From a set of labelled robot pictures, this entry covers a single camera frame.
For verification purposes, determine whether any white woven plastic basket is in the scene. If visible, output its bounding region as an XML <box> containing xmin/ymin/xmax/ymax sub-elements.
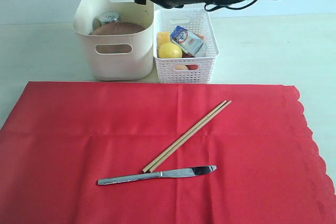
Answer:
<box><xmin>153</xmin><ymin>9</ymin><xmax>219</xmax><ymax>83</ymax></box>

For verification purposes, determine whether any cream plastic bin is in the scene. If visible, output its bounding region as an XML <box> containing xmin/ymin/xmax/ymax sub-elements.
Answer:
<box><xmin>73</xmin><ymin>0</ymin><xmax>154</xmax><ymax>81</ymax></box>

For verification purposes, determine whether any stainless steel cup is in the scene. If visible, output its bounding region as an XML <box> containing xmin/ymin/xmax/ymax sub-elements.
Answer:
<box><xmin>91</xmin><ymin>11</ymin><xmax>122</xmax><ymax>35</ymax></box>

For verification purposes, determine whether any brown egg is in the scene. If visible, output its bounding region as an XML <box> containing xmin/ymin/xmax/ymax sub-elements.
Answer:
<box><xmin>174</xmin><ymin>65</ymin><xmax>188</xmax><ymax>71</ymax></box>

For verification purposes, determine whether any yellow cheese wedge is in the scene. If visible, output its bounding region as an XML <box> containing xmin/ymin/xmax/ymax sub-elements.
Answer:
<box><xmin>157</xmin><ymin>31</ymin><xmax>171</xmax><ymax>47</ymax></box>

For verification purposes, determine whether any red table mat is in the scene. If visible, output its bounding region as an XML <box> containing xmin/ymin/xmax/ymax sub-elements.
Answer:
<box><xmin>1</xmin><ymin>82</ymin><xmax>335</xmax><ymax>223</ymax></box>

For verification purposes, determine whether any yellow lemon with sticker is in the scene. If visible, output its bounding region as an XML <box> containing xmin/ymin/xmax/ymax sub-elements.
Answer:
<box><xmin>158</xmin><ymin>42</ymin><xmax>183</xmax><ymax>59</ymax></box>

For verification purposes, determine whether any red sausage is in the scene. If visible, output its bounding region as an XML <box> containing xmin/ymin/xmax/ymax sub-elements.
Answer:
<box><xmin>182</xmin><ymin>52</ymin><xmax>198</xmax><ymax>70</ymax></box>

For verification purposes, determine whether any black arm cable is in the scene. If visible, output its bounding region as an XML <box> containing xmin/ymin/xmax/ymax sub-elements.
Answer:
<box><xmin>203</xmin><ymin>0</ymin><xmax>259</xmax><ymax>12</ymax></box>

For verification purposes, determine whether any brown wooden plate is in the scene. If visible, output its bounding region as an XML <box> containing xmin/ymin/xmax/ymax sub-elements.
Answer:
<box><xmin>91</xmin><ymin>22</ymin><xmax>145</xmax><ymax>54</ymax></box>

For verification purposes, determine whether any blue white milk carton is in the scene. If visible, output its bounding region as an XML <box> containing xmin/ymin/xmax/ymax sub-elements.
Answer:
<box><xmin>170</xmin><ymin>26</ymin><xmax>207</xmax><ymax>58</ymax></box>

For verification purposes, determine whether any steel table knife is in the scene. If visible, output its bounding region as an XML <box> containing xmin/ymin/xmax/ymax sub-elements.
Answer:
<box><xmin>97</xmin><ymin>165</ymin><xmax>217</xmax><ymax>186</ymax></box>

